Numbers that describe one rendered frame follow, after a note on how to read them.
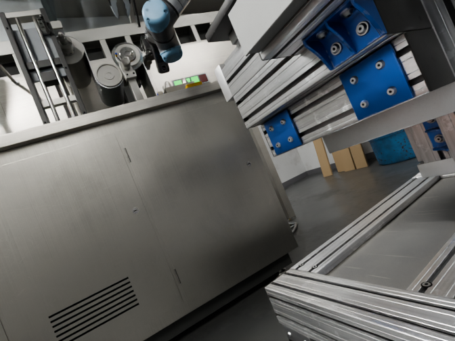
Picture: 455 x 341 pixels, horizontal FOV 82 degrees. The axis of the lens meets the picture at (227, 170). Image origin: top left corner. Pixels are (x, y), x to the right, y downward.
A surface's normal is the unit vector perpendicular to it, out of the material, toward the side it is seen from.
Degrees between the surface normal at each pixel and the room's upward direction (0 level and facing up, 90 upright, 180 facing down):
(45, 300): 90
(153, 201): 90
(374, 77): 90
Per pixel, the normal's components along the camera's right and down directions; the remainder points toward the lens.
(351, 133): -0.81, 0.33
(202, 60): 0.33, -0.16
